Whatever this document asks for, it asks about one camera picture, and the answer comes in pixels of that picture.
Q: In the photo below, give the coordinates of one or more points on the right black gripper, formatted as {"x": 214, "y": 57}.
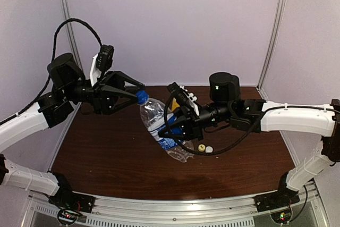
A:
{"x": 190, "y": 124}

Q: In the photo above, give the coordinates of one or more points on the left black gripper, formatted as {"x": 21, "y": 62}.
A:
{"x": 105, "y": 93}

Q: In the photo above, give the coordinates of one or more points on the yellow drink bottle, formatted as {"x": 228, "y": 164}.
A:
{"x": 174, "y": 105}

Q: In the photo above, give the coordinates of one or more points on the pale yellow bottle cap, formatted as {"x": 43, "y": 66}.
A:
{"x": 202, "y": 148}

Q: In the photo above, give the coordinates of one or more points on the white bottle cap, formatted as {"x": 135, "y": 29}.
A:
{"x": 208, "y": 149}

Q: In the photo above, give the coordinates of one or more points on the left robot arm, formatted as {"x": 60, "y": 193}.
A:
{"x": 50, "y": 109}

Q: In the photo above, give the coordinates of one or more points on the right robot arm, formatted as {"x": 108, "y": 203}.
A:
{"x": 253, "y": 115}

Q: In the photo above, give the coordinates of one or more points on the left circuit board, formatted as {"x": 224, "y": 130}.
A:
{"x": 67, "y": 217}

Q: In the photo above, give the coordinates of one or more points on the circuit board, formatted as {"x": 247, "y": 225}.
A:
{"x": 67, "y": 217}
{"x": 281, "y": 217}

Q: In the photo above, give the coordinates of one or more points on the right circuit board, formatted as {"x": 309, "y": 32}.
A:
{"x": 281, "y": 217}

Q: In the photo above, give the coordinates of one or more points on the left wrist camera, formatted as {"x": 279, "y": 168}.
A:
{"x": 101, "y": 63}

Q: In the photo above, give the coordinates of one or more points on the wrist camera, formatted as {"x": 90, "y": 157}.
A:
{"x": 101, "y": 63}
{"x": 184, "y": 97}

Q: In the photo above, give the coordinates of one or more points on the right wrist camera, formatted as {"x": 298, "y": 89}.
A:
{"x": 184, "y": 97}

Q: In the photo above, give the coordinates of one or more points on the left aluminium frame post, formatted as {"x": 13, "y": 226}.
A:
{"x": 70, "y": 19}

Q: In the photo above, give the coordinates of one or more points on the aluminium frame post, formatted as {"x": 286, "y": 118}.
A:
{"x": 280, "y": 7}
{"x": 70, "y": 19}

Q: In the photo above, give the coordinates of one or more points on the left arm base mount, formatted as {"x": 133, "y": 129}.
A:
{"x": 66, "y": 198}

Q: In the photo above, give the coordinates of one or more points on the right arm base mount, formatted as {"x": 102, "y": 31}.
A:
{"x": 273, "y": 199}

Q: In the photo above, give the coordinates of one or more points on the front aluminium rail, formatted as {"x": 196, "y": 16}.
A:
{"x": 231, "y": 211}

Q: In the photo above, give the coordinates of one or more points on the right aluminium frame post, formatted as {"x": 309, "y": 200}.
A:
{"x": 280, "y": 7}

